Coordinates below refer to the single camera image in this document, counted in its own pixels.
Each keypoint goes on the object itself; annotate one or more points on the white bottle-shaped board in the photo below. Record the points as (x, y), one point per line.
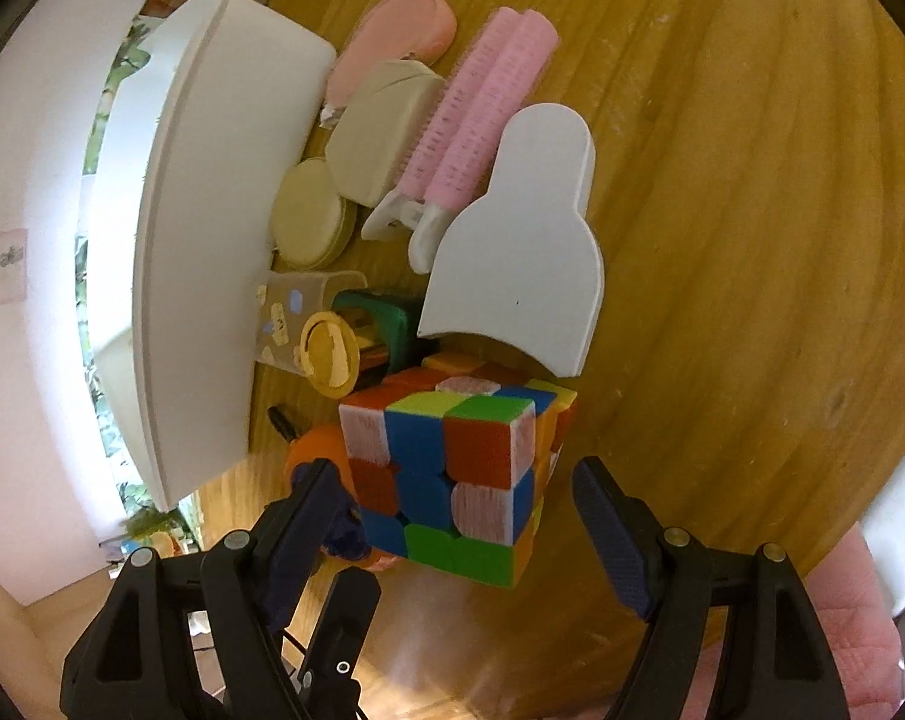
(520, 262)

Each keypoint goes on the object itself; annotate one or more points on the pink hair roller clip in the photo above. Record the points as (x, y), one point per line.
(452, 105)
(490, 120)

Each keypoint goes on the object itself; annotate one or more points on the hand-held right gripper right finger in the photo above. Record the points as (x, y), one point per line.
(610, 540)

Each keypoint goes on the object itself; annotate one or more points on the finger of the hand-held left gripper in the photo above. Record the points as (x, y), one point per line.
(344, 622)

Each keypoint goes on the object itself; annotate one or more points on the green bottle with gold cap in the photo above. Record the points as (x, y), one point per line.
(332, 352)

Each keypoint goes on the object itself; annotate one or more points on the pink quilted cushion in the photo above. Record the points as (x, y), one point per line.
(835, 637)

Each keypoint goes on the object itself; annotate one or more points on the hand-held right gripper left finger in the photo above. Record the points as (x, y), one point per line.
(302, 540)

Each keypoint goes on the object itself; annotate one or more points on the pink oval case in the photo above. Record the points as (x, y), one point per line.
(392, 37)

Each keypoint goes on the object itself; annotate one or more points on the floral wall strip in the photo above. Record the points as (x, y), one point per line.
(92, 157)

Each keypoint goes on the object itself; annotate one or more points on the orange round toy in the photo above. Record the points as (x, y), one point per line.
(321, 450)

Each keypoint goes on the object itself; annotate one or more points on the pink framed wall drawing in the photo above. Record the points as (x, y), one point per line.
(2, 270)

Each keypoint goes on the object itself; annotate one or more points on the round beige compact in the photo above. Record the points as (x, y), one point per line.
(310, 214)

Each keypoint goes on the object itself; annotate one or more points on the multicoloured puzzle cube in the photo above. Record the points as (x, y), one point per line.
(452, 480)

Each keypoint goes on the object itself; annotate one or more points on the beige rectangular case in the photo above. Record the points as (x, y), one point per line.
(381, 135)

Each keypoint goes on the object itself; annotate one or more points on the white plastic storage bin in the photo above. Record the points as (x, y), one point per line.
(205, 240)

